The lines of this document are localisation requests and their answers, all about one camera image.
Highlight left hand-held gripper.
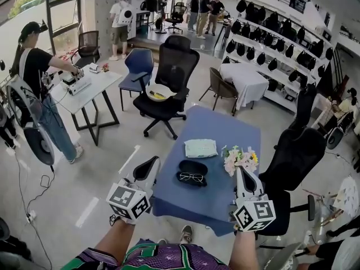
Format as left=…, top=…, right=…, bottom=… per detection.
left=106, top=155, right=161, bottom=225

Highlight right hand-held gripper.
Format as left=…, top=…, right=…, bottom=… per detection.
left=232, top=165, right=276, bottom=233

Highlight silver wire-frame eyeglasses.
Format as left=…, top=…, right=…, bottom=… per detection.
left=179, top=172, right=204, bottom=183

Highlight black glasses case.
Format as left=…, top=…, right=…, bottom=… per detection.
left=175, top=159, right=209, bottom=188

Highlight person's right forearm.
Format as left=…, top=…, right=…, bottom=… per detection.
left=228, top=229, right=258, bottom=270

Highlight person's left forearm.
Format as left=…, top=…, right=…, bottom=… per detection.
left=94, top=218, right=136, bottom=264

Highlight pink flowers in white pot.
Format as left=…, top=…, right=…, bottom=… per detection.
left=221, top=144, right=260, bottom=178

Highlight black high-back office chair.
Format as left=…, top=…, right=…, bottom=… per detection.
left=233, top=105, right=327, bottom=237

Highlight blue tablecloth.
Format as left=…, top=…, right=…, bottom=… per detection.
left=151, top=105, right=262, bottom=237

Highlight pale green wipes packet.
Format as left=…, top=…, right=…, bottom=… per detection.
left=183, top=139, right=219, bottom=159

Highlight person's right shoe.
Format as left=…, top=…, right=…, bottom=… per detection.
left=179, top=224, right=195, bottom=245

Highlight white bowl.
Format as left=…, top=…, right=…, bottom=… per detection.
left=145, top=83, right=178, bottom=104

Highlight person's purple patterned shirt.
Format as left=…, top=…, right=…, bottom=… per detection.
left=60, top=237, right=233, bottom=270

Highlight white shelving unit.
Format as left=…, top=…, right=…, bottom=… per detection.
left=220, top=0, right=338, bottom=115

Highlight black disc-shaped device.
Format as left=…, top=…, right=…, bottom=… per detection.
left=23, top=125, right=55, bottom=167
left=325, top=124, right=346, bottom=151

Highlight pale patterned cloth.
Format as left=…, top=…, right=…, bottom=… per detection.
left=331, top=175, right=358, bottom=219

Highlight white table with black legs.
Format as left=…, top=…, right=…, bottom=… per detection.
left=49, top=66, right=124, bottom=147

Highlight white tablecloth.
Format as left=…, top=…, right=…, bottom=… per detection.
left=219, top=62, right=270, bottom=111

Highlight pink-clothed table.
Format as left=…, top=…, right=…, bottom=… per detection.
left=314, top=93, right=340, bottom=125

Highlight brown armchair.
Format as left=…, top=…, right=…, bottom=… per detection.
left=199, top=67, right=240, bottom=115

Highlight white appliance box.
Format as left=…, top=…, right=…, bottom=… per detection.
left=61, top=74, right=92, bottom=96

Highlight blue plastic chair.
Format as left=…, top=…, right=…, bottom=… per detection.
left=118, top=48, right=155, bottom=112

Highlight black mesh office chair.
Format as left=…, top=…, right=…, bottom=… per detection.
left=132, top=34, right=201, bottom=140

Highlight white power strip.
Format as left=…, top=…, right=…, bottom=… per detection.
left=25, top=209, right=38, bottom=224

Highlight small black mesh chair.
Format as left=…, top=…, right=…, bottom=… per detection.
left=70, top=30, right=101, bottom=67

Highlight black standing fan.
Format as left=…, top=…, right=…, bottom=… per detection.
left=154, top=12, right=167, bottom=35

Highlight grey lockers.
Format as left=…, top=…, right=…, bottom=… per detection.
left=94, top=0, right=133, bottom=59

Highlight rows of black bags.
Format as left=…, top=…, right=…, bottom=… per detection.
left=224, top=0, right=335, bottom=91

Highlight black swivel chair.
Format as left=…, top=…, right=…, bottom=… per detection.
left=165, top=2, right=188, bottom=34

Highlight garment rack with black bags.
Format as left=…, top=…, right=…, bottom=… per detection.
left=139, top=0, right=167, bottom=14

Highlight black-framed window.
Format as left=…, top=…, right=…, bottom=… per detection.
left=0, top=0, right=83, bottom=55

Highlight black floor cable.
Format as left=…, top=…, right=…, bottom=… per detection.
left=12, top=150, right=59, bottom=268

